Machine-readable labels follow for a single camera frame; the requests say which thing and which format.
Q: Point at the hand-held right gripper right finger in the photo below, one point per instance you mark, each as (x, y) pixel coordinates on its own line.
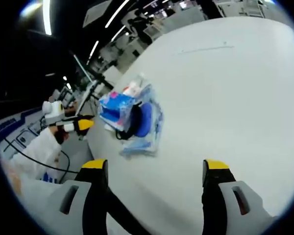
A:
(237, 215)

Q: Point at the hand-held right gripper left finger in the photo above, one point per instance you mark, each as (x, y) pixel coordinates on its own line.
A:
(73, 210)

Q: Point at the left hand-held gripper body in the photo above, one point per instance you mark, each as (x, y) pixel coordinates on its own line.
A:
(53, 112)

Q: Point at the blue patterned packet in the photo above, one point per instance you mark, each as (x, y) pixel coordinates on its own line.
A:
(114, 109)

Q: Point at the white and red item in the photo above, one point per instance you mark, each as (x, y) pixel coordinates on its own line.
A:
(133, 88)

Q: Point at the blue round item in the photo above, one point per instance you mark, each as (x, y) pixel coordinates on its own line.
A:
(145, 120)

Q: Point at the clear plastic bag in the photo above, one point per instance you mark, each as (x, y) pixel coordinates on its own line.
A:
(153, 137)

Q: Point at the white and blue cabinet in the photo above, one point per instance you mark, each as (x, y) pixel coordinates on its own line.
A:
(12, 127)

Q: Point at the long ceiling light strip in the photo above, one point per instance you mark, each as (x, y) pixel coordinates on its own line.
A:
(116, 13)
(47, 17)
(93, 50)

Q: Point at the white table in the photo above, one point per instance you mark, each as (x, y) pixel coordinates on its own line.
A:
(210, 98)

